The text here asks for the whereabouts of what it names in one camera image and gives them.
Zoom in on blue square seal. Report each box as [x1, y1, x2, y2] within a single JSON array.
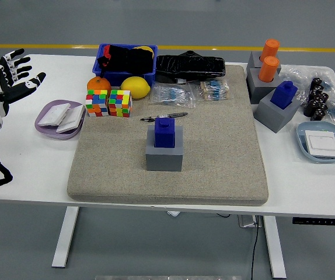
[[269, 80, 298, 111], [153, 117, 176, 148]]

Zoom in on grey seal holder block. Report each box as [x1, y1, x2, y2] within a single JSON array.
[[253, 89, 302, 134], [245, 67, 280, 104], [145, 125, 184, 172], [247, 51, 282, 74]]

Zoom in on orange round seal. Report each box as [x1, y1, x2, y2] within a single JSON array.
[[260, 38, 281, 62], [257, 55, 280, 83]]

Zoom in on purple tray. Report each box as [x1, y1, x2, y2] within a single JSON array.
[[34, 99, 86, 141]]

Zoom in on colourful puzzle cube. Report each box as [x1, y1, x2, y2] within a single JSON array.
[[107, 89, 133, 118], [85, 89, 109, 118]]

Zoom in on orange fruit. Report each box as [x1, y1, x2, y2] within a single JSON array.
[[86, 76, 112, 94]]

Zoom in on red object in bin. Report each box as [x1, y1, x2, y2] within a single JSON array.
[[102, 45, 110, 69]]

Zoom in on blue plastic bin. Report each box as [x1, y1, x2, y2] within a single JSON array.
[[92, 43, 159, 87]]

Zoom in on black cloth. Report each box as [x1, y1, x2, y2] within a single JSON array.
[[97, 44, 154, 74]]

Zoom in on yellow lemon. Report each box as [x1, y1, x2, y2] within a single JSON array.
[[120, 76, 151, 99]]

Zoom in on white table leg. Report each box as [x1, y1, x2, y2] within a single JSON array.
[[262, 215, 287, 279], [51, 206, 80, 268]]

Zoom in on clear bag of resistors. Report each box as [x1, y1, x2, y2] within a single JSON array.
[[189, 79, 231, 102], [149, 82, 197, 109]]

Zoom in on black slim hand tool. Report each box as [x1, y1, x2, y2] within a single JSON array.
[[139, 112, 189, 123]]

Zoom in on black wrapped keyboard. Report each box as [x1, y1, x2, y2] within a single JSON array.
[[155, 50, 226, 84]]

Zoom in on beige fabric mat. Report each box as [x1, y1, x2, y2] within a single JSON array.
[[67, 64, 270, 207]]

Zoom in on clear plastic bag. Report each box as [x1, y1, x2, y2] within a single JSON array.
[[280, 64, 335, 119]]

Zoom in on blue-grey tray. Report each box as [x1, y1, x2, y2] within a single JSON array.
[[296, 121, 335, 163]]

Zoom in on black table control panel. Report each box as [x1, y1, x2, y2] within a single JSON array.
[[291, 217, 335, 226]]

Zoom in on white switch panel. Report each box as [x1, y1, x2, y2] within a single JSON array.
[[304, 129, 335, 159], [55, 104, 86, 134], [37, 103, 71, 127]]

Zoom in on black power cable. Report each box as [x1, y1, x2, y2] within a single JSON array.
[[249, 215, 261, 280]]

